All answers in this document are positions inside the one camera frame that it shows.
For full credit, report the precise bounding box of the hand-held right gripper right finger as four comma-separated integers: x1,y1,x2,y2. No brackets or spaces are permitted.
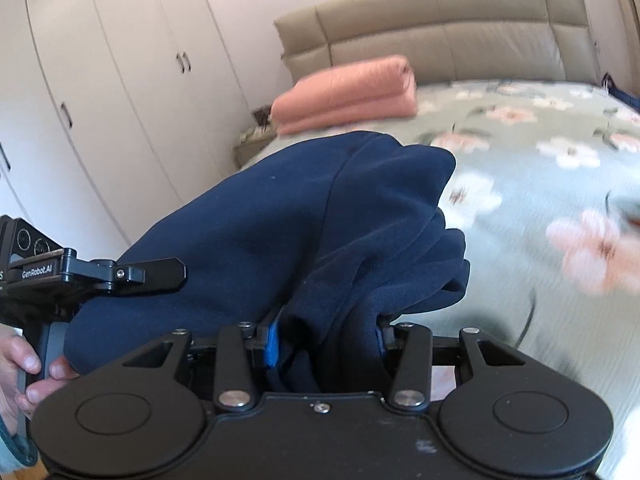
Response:
375,317,534,412

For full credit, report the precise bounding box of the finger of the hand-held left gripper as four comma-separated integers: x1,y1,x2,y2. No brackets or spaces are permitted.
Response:
62,247,188,295

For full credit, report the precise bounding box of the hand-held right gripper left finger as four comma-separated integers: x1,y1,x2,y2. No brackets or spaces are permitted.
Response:
122,305,282,414

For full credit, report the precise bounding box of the navy striped hoodie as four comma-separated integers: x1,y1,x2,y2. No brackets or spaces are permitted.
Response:
64,130,471,394

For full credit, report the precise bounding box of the person's left hand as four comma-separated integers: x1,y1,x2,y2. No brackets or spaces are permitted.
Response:
0,335,81,423

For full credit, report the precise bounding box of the grey nightstand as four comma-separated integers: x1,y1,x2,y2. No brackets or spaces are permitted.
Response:
232,125,277,169

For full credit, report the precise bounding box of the white wardrobe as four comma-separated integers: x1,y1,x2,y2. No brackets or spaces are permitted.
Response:
0,0,254,263

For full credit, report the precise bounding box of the green floral bedspread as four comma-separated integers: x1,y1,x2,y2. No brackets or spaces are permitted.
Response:
239,79,640,480

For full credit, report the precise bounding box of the folded pink blanket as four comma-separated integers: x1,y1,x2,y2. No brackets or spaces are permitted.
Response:
270,54,419,137

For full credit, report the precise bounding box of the grey padded headboard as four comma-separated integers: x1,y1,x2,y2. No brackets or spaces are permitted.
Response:
273,0,602,87

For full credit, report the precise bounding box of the beige curtain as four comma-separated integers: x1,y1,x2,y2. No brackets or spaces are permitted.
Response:
606,0,640,92

